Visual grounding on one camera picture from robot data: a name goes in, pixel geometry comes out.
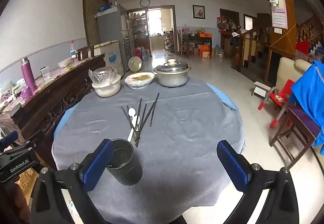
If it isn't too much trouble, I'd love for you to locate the wooden stool with purple cushion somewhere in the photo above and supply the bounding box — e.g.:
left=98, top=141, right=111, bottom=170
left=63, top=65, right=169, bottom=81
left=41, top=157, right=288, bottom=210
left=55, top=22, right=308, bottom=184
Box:
left=269, top=106, right=322, bottom=167

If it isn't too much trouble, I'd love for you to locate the black perforated utensil holder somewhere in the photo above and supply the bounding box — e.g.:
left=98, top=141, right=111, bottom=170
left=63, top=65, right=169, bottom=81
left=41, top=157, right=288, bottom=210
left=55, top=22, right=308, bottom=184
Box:
left=106, top=139, right=143, bottom=186

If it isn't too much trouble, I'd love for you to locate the wooden chair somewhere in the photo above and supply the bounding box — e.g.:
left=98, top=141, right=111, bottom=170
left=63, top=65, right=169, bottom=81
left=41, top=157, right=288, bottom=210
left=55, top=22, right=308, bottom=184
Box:
left=77, top=45, right=95, bottom=61

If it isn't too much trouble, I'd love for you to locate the plastic bag of food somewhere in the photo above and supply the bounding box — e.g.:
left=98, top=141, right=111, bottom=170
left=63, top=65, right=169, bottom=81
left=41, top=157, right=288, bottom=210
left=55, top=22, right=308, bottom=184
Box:
left=58, top=58, right=75, bottom=69

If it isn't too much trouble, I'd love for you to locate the pink checkered sideboard cover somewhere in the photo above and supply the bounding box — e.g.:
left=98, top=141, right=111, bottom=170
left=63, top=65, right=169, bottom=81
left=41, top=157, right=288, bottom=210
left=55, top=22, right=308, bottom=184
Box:
left=0, top=58, right=95, bottom=113

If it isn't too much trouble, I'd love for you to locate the purple thermos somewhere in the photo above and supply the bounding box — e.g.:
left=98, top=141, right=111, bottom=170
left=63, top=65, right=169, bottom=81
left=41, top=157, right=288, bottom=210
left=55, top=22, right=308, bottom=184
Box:
left=21, top=58, right=38, bottom=93

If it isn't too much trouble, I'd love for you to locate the metal pot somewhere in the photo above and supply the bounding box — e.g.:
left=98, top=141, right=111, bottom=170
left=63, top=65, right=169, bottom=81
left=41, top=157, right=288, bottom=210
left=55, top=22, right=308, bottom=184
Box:
left=154, top=68, right=191, bottom=88

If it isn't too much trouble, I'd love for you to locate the white step stool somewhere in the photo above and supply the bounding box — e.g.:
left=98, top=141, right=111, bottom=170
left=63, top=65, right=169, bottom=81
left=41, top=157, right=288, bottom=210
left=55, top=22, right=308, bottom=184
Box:
left=252, top=81, right=270, bottom=98

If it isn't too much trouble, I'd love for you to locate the metal pot lid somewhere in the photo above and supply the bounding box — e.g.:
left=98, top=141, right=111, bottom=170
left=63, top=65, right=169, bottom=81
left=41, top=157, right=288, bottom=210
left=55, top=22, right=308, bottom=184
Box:
left=153, top=59, right=192, bottom=74

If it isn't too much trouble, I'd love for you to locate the food bowl with plastic wrap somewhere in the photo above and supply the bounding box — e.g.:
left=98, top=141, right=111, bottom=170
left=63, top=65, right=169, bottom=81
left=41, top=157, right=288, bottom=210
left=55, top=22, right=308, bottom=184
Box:
left=125, top=72, right=155, bottom=90

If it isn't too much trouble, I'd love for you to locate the golden woven basket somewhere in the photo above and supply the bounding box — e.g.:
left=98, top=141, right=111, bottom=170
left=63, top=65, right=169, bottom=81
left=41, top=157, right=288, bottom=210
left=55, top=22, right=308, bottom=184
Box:
left=18, top=168, right=39, bottom=193

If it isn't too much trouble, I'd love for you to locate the grey tablecloth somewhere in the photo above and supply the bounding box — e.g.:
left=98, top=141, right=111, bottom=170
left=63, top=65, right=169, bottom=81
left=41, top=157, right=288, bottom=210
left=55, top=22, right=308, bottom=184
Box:
left=52, top=77, right=245, bottom=224

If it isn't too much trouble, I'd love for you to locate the clear plastic cup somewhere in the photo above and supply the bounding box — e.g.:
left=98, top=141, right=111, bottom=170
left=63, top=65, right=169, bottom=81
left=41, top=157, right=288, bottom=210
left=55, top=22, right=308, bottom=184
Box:
left=40, top=66, right=50, bottom=83

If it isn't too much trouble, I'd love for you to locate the glass display cabinet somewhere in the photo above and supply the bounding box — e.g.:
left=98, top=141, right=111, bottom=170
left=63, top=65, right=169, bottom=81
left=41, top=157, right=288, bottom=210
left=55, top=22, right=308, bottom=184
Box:
left=127, top=11, right=149, bottom=57

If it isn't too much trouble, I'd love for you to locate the white chest freezer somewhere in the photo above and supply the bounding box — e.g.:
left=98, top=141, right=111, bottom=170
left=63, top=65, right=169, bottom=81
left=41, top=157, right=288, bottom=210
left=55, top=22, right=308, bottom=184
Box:
left=92, top=40, right=125, bottom=73

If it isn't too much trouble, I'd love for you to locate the blue cloth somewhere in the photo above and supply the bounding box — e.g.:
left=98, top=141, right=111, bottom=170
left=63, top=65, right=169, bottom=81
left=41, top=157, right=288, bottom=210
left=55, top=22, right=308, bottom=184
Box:
left=290, top=60, right=324, bottom=156

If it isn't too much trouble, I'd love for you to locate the dark wooden sideboard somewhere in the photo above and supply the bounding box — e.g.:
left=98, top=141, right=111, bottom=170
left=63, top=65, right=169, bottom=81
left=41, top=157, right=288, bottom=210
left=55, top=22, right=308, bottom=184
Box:
left=0, top=53, right=107, bottom=171

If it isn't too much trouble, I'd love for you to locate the framed picture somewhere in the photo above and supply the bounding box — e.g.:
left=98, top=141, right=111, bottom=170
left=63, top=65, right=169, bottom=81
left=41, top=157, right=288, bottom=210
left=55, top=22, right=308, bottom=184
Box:
left=192, top=5, right=205, bottom=19

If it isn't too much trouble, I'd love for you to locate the plastic water bottle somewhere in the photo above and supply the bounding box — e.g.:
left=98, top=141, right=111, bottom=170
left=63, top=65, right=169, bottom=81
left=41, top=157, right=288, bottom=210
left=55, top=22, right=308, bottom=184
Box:
left=70, top=40, right=78, bottom=61

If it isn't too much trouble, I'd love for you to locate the dark dining table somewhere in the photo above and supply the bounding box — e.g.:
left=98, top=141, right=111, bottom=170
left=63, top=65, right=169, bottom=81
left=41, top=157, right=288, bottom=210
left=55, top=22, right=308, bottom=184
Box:
left=182, top=33, right=212, bottom=58

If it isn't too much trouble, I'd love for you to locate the wooden stair railing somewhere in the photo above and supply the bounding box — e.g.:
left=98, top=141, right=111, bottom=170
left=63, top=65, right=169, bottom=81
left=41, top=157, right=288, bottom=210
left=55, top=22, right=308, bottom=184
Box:
left=234, top=15, right=324, bottom=84

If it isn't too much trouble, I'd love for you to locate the brown curtain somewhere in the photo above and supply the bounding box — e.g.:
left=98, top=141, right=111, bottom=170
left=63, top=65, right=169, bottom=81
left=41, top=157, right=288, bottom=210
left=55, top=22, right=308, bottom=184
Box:
left=82, top=0, right=109, bottom=47

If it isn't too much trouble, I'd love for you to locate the white plastic basin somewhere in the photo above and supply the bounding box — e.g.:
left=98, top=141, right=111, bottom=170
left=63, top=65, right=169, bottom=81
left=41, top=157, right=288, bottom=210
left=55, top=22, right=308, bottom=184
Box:
left=92, top=78, right=121, bottom=98

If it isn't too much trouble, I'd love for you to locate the blue round table cover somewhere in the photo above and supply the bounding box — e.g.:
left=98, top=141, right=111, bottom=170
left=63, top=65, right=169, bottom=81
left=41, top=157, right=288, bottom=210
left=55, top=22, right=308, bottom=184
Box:
left=53, top=82, right=240, bottom=143

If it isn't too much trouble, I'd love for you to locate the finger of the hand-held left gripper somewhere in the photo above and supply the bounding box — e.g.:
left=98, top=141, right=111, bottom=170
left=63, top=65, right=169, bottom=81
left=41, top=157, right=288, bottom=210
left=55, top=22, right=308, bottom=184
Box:
left=0, top=130, right=19, bottom=150
left=0, top=140, right=36, bottom=162

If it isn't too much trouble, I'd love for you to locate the white ceramic spoon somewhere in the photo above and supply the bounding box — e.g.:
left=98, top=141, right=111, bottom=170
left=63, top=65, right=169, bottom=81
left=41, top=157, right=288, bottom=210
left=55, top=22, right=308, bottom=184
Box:
left=127, top=115, right=141, bottom=143
left=128, top=108, right=138, bottom=130

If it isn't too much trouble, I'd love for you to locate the purple thermos cap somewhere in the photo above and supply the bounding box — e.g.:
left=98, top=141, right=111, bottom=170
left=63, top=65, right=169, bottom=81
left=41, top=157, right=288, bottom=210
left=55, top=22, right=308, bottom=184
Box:
left=20, top=87, right=33, bottom=100

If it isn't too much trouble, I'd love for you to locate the person's left forearm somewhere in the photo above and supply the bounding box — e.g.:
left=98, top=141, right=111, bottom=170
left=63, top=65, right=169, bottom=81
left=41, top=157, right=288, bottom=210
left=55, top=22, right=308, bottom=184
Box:
left=0, top=181, right=32, bottom=224

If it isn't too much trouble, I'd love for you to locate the small white fan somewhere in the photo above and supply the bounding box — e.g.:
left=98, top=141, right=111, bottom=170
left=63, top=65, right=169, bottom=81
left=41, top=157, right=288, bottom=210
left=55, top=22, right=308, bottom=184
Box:
left=128, top=57, right=142, bottom=73

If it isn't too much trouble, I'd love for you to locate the wall calendar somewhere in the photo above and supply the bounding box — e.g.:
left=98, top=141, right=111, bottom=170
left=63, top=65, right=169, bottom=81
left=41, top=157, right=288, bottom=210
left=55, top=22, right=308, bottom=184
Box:
left=270, top=0, right=289, bottom=29

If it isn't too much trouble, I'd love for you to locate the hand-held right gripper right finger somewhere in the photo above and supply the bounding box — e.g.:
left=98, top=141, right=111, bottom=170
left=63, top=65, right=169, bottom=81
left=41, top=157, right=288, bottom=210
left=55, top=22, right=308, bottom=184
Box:
left=217, top=140, right=299, bottom=224

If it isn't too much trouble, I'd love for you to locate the beige armchair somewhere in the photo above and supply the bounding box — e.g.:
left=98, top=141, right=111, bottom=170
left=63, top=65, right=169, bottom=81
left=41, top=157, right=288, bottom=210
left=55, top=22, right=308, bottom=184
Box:
left=275, top=57, right=313, bottom=93

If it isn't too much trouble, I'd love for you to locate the grey refrigerator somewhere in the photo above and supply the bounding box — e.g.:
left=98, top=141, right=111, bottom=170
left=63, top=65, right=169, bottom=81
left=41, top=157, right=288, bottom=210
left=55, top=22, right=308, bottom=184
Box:
left=96, top=6, right=128, bottom=73

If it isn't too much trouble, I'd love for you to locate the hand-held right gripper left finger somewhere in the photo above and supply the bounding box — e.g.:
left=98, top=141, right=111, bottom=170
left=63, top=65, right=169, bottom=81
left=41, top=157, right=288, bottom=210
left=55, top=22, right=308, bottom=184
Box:
left=30, top=139, right=114, bottom=224

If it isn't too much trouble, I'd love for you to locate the red child chair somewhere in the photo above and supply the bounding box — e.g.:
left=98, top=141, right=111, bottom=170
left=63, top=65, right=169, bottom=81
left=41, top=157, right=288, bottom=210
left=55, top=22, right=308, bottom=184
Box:
left=258, top=79, right=295, bottom=129

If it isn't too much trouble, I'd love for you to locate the clear plastic bag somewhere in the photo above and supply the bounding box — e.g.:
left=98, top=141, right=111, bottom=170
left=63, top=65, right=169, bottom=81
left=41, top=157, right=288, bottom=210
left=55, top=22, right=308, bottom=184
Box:
left=88, top=66, right=120, bottom=87

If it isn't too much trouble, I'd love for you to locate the tall orange box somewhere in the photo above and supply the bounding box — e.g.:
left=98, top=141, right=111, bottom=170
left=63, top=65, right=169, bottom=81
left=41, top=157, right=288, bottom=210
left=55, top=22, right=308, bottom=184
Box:
left=199, top=45, right=212, bottom=59

